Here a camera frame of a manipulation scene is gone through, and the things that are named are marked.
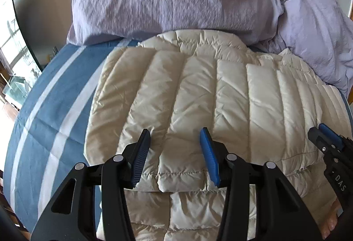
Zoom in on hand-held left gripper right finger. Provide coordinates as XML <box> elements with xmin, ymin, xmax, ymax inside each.
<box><xmin>199</xmin><ymin>127</ymin><xmax>322</xmax><ymax>241</ymax></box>

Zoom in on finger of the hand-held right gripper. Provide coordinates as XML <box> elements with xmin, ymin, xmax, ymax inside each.
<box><xmin>308</xmin><ymin>123</ymin><xmax>344</xmax><ymax>152</ymax></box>

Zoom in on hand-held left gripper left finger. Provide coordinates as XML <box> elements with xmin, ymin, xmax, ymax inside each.
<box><xmin>30</xmin><ymin>129</ymin><xmax>152</xmax><ymax>241</ymax></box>

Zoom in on cream puffer jacket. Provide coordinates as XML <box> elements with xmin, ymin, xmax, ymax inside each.
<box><xmin>84</xmin><ymin>30</ymin><xmax>352</xmax><ymax>241</ymax></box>

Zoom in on blue white-striped bed sheet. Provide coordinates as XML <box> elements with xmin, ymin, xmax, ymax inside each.
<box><xmin>4</xmin><ymin>38</ymin><xmax>142</xmax><ymax>234</ymax></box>

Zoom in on lavender crinkled duvet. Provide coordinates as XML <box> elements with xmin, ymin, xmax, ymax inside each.
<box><xmin>269</xmin><ymin>0</ymin><xmax>353</xmax><ymax>97</ymax></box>

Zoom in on glass side table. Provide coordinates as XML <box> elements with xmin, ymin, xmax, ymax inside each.
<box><xmin>1</xmin><ymin>74</ymin><xmax>32</xmax><ymax>108</ymax></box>

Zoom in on bright window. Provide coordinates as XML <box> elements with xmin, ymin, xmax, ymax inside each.
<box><xmin>0</xmin><ymin>0</ymin><xmax>37</xmax><ymax>76</ymax></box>

